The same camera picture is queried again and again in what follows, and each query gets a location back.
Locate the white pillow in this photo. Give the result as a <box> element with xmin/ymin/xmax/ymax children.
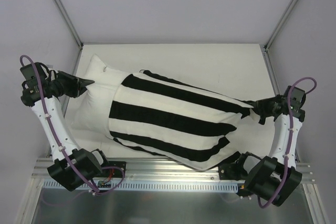
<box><xmin>71</xmin><ymin>55</ymin><xmax>130</xmax><ymax>135</ymax></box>

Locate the black white striped pillowcase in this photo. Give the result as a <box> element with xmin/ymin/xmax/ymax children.
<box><xmin>108</xmin><ymin>71</ymin><xmax>260</xmax><ymax>170</ymax></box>

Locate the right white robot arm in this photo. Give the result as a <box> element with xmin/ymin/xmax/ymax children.
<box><xmin>234</xmin><ymin>86</ymin><xmax>306</xmax><ymax>208</ymax></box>

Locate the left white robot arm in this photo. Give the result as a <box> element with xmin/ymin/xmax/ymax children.
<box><xmin>20</xmin><ymin>62</ymin><xmax>110</xmax><ymax>194</ymax></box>

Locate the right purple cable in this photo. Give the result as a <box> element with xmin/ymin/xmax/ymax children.
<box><xmin>256</xmin><ymin>77</ymin><xmax>317</xmax><ymax>209</ymax></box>

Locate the purple cable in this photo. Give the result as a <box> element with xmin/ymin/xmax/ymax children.
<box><xmin>256</xmin><ymin>77</ymin><xmax>317</xmax><ymax>209</ymax></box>
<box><xmin>19</xmin><ymin>55</ymin><xmax>124</xmax><ymax>196</ymax></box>

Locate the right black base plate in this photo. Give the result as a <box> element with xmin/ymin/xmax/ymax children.
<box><xmin>218</xmin><ymin>163</ymin><xmax>247</xmax><ymax>181</ymax></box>

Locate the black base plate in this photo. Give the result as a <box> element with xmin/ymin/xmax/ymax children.
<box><xmin>100</xmin><ymin>161</ymin><xmax>127</xmax><ymax>178</ymax></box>
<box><xmin>218</xmin><ymin>163</ymin><xmax>247</xmax><ymax>181</ymax></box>

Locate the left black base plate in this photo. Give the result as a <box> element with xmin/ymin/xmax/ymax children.
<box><xmin>100</xmin><ymin>161</ymin><xmax>127</xmax><ymax>178</ymax></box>

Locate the left aluminium frame post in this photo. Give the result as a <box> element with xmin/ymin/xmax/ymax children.
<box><xmin>52</xmin><ymin>0</ymin><xmax>83</xmax><ymax>50</ymax></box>

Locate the aluminium frame post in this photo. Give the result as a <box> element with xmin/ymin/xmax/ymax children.
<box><xmin>52</xmin><ymin>0</ymin><xmax>83</xmax><ymax>50</ymax></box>
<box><xmin>264</xmin><ymin>0</ymin><xmax>300</xmax><ymax>52</ymax></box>

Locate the white slotted cable duct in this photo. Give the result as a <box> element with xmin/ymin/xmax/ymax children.
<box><xmin>41</xmin><ymin>179</ymin><xmax>239</xmax><ymax>193</ymax></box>

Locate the aluminium mounting rail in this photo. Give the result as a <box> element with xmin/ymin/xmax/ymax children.
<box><xmin>32</xmin><ymin>157</ymin><xmax>317</xmax><ymax>184</ymax></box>

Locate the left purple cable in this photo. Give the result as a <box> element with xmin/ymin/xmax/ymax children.
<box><xmin>19</xmin><ymin>55</ymin><xmax>124</xmax><ymax>196</ymax></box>

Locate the right aluminium frame post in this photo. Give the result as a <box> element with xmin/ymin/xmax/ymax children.
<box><xmin>264</xmin><ymin>0</ymin><xmax>300</xmax><ymax>52</ymax></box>

